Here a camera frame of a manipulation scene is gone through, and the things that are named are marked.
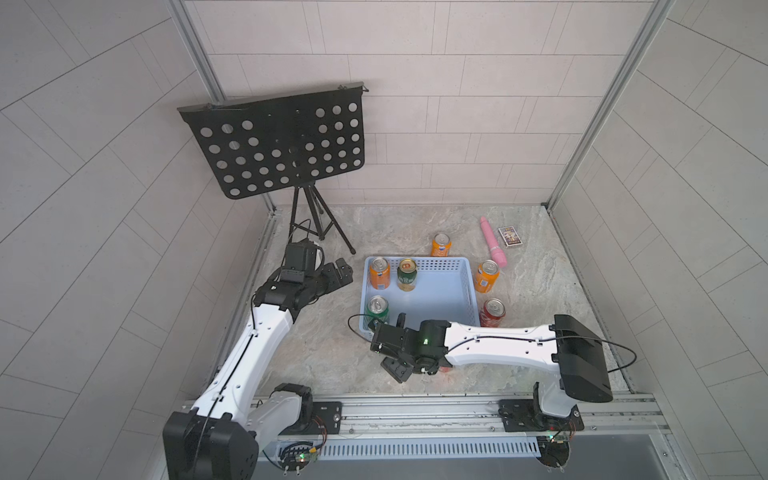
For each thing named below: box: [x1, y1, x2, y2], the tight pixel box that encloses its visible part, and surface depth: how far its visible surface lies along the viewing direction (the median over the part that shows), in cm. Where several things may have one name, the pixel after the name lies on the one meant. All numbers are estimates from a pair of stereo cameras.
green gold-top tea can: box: [397, 258, 417, 292], surface depth 89 cm
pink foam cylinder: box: [480, 216, 507, 268], surface depth 106 cm
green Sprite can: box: [364, 295, 389, 329], surface depth 81 cm
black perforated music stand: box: [177, 82, 369, 255], surface depth 75 cm
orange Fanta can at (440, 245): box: [430, 233, 453, 257], surface depth 96 cm
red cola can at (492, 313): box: [479, 298, 506, 328], surface depth 81 cm
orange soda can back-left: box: [370, 257, 391, 290], surface depth 91 cm
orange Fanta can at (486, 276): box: [474, 259, 500, 294], surface depth 89 cm
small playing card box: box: [498, 226, 523, 247], surface depth 107 cm
